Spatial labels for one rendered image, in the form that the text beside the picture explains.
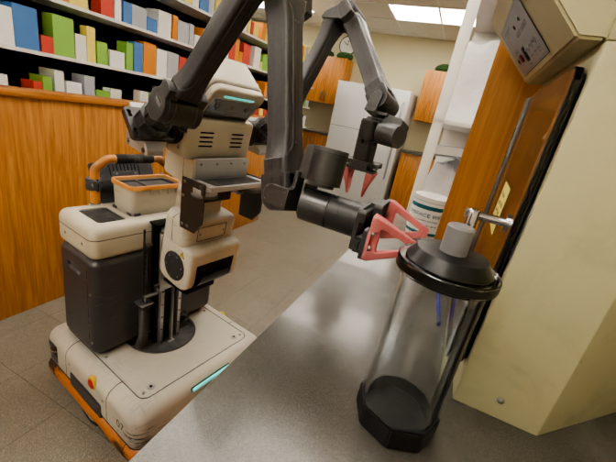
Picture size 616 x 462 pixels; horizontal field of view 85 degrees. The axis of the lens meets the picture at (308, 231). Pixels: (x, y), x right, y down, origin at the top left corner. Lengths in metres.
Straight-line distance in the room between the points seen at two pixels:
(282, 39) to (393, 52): 5.65
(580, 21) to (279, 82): 0.40
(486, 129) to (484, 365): 0.49
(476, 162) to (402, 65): 5.43
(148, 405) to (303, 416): 0.95
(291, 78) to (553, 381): 0.59
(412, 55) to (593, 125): 5.79
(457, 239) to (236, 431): 0.32
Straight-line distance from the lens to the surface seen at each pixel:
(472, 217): 0.51
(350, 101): 5.62
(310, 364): 0.54
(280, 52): 0.65
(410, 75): 6.16
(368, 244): 0.48
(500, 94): 0.84
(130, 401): 1.40
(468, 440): 0.54
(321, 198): 0.54
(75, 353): 1.63
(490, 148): 0.83
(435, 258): 0.36
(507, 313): 0.51
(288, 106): 0.61
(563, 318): 0.52
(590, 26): 0.48
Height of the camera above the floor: 1.29
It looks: 20 degrees down
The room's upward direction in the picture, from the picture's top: 11 degrees clockwise
